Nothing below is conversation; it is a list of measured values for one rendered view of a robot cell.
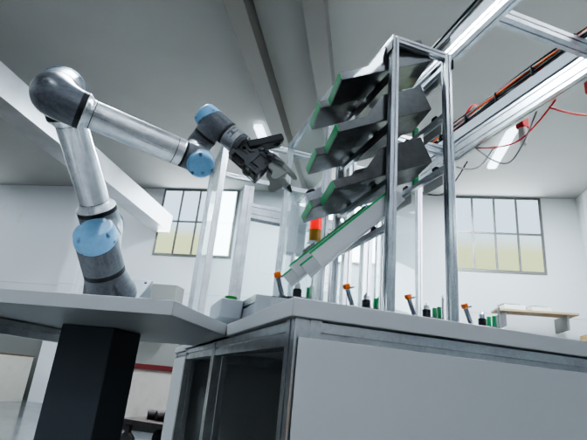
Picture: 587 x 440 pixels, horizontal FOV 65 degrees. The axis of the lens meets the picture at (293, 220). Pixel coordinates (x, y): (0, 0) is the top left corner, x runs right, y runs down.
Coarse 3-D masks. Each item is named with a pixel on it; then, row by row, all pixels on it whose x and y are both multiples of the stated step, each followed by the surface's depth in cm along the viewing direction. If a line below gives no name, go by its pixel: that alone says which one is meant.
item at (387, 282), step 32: (448, 64) 131; (448, 96) 126; (448, 128) 123; (448, 160) 120; (448, 192) 117; (384, 224) 110; (448, 224) 114; (384, 256) 107; (448, 256) 112; (384, 288) 104; (448, 288) 110
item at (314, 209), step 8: (360, 168) 132; (384, 192) 137; (312, 200) 126; (320, 200) 127; (352, 200) 132; (368, 200) 139; (312, 208) 126; (320, 208) 128; (328, 208) 132; (336, 208) 135; (344, 208) 138; (304, 216) 135; (312, 216) 134; (320, 216) 137
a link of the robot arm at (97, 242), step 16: (96, 224) 129; (112, 224) 129; (80, 240) 124; (96, 240) 124; (112, 240) 127; (80, 256) 126; (96, 256) 125; (112, 256) 128; (96, 272) 127; (112, 272) 129
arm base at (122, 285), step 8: (120, 272) 131; (88, 280) 129; (96, 280) 128; (104, 280) 129; (112, 280) 130; (120, 280) 132; (128, 280) 135; (88, 288) 130; (96, 288) 129; (104, 288) 129; (112, 288) 130; (120, 288) 131; (128, 288) 134; (120, 296) 132; (128, 296) 134
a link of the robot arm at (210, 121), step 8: (208, 104) 137; (200, 112) 136; (208, 112) 136; (216, 112) 136; (200, 120) 136; (208, 120) 135; (216, 120) 135; (224, 120) 136; (200, 128) 136; (208, 128) 136; (216, 128) 135; (224, 128) 135; (208, 136) 136; (216, 136) 136
